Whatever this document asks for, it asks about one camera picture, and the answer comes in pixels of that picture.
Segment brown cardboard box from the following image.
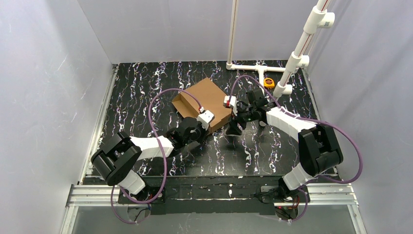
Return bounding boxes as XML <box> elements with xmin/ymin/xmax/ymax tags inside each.
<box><xmin>171</xmin><ymin>78</ymin><xmax>231</xmax><ymax>133</ymax></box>

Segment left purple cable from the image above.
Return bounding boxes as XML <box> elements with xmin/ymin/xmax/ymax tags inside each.
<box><xmin>110</xmin><ymin>88</ymin><xmax>205</xmax><ymax>225</ymax></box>

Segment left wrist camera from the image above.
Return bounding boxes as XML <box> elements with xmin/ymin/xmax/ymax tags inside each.
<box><xmin>196</xmin><ymin>110</ymin><xmax>215</xmax><ymax>131</ymax></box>

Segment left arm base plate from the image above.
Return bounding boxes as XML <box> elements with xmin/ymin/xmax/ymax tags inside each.
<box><xmin>119</xmin><ymin>178</ymin><xmax>165</xmax><ymax>204</ymax></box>

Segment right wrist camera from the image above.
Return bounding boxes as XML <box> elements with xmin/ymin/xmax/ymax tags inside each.
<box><xmin>223</xmin><ymin>96</ymin><xmax>237</xmax><ymax>116</ymax></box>

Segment aluminium rail frame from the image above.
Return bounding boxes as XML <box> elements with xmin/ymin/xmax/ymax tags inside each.
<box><xmin>72</xmin><ymin>61</ymin><xmax>356</xmax><ymax>234</ymax></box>

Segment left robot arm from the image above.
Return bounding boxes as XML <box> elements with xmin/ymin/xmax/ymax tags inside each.
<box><xmin>91</xmin><ymin>113</ymin><xmax>214</xmax><ymax>195</ymax></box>

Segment orange tape measure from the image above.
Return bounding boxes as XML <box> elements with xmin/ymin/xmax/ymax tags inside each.
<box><xmin>263</xmin><ymin>78</ymin><xmax>276</xmax><ymax>89</ymax></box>

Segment white PVC pipe frame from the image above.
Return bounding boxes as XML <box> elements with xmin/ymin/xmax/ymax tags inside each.
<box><xmin>226</xmin><ymin>0</ymin><xmax>336</xmax><ymax>98</ymax></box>

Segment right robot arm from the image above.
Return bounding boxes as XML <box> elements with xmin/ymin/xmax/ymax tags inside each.
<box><xmin>223</xmin><ymin>89</ymin><xmax>343</xmax><ymax>199</ymax></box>

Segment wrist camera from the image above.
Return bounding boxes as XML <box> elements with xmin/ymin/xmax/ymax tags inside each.
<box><xmin>196</xmin><ymin>110</ymin><xmax>215</xmax><ymax>131</ymax></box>
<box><xmin>223</xmin><ymin>96</ymin><xmax>237</xmax><ymax>116</ymax></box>

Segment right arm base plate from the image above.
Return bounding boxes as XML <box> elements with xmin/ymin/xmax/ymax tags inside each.
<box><xmin>254</xmin><ymin>185</ymin><xmax>311</xmax><ymax>206</ymax></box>

